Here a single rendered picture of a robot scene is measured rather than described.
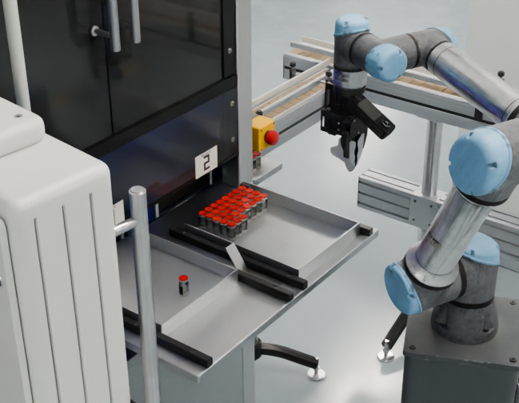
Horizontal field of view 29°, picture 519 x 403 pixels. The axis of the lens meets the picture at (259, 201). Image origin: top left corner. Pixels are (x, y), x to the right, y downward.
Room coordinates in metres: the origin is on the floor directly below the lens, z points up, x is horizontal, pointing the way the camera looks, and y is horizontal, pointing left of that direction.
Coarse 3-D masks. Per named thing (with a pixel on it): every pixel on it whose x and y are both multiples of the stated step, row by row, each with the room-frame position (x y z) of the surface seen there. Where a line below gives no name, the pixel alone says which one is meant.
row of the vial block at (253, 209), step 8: (256, 200) 2.19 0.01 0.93; (264, 200) 2.20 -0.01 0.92; (240, 208) 2.15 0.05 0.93; (248, 208) 2.15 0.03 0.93; (256, 208) 2.17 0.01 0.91; (264, 208) 2.20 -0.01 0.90; (232, 216) 2.11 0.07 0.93; (248, 216) 2.15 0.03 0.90; (256, 216) 2.17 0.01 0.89; (224, 224) 2.08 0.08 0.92; (224, 232) 2.08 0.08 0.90
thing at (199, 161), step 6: (210, 150) 2.23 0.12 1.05; (216, 150) 2.25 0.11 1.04; (198, 156) 2.19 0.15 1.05; (204, 156) 2.21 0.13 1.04; (210, 156) 2.23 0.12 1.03; (216, 156) 2.25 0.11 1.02; (198, 162) 2.19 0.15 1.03; (210, 162) 2.23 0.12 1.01; (216, 162) 2.25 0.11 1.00; (198, 168) 2.19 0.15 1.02; (210, 168) 2.23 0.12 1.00; (198, 174) 2.19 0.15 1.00
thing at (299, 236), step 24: (264, 192) 2.27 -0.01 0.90; (264, 216) 2.18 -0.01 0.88; (288, 216) 2.18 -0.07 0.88; (312, 216) 2.18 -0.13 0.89; (336, 216) 2.13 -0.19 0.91; (216, 240) 2.04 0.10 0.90; (240, 240) 2.07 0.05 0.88; (264, 240) 2.07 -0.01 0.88; (288, 240) 2.07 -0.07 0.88; (312, 240) 2.07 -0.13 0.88; (336, 240) 2.01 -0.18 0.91; (288, 264) 1.96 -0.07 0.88; (312, 264) 1.93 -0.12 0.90
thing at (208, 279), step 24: (120, 264) 1.97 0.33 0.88; (168, 264) 1.97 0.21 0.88; (192, 264) 1.97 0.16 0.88; (216, 264) 1.93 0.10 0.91; (120, 288) 1.87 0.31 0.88; (168, 288) 1.87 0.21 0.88; (192, 288) 1.87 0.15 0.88; (216, 288) 1.83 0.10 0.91; (168, 312) 1.78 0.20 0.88; (192, 312) 1.76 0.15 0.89
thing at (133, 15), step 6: (132, 0) 1.96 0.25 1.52; (132, 6) 1.96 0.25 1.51; (132, 12) 1.96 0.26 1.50; (138, 12) 1.97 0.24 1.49; (132, 18) 1.96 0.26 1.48; (138, 18) 1.97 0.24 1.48; (120, 24) 1.99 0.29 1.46; (126, 24) 1.98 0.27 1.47; (132, 24) 1.96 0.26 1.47; (138, 24) 1.97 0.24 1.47; (132, 30) 1.96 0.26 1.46; (138, 30) 1.97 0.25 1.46; (132, 36) 1.96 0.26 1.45; (138, 36) 1.96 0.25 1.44; (138, 42) 1.97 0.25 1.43
